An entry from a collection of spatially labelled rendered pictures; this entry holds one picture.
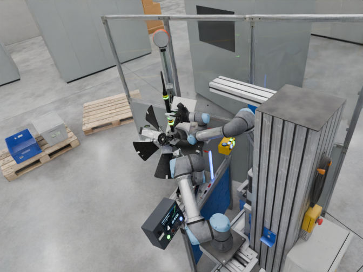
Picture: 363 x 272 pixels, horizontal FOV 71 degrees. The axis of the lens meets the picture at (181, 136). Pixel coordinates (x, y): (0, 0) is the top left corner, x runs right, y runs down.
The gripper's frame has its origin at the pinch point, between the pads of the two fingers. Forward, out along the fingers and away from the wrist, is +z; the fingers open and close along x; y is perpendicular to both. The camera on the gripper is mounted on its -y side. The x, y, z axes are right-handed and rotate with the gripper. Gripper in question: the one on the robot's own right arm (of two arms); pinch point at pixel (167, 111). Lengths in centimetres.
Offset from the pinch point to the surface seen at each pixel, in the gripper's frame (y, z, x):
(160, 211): 26, -24, -73
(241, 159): 103, -48, 63
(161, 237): 34, -30, -86
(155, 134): 38.6, 26.6, 12.6
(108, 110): 137, 234, 171
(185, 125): 33.9, -0.1, 27.1
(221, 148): 45, -39, 15
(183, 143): 31.3, -10.2, -1.0
